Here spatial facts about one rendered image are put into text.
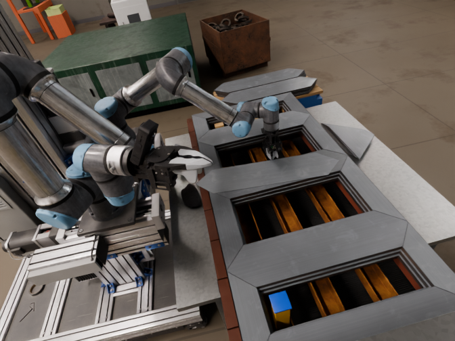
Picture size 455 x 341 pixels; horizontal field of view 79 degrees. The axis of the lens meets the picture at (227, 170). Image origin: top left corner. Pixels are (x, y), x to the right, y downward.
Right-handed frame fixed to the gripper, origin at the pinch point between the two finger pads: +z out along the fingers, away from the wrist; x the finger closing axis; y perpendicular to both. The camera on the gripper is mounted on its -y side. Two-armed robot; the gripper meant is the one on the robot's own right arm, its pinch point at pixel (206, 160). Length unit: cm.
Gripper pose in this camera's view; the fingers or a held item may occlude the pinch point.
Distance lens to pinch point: 60.6
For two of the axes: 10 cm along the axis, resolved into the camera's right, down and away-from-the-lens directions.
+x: -2.8, 5.7, -7.7
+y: 1.0, 8.2, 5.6
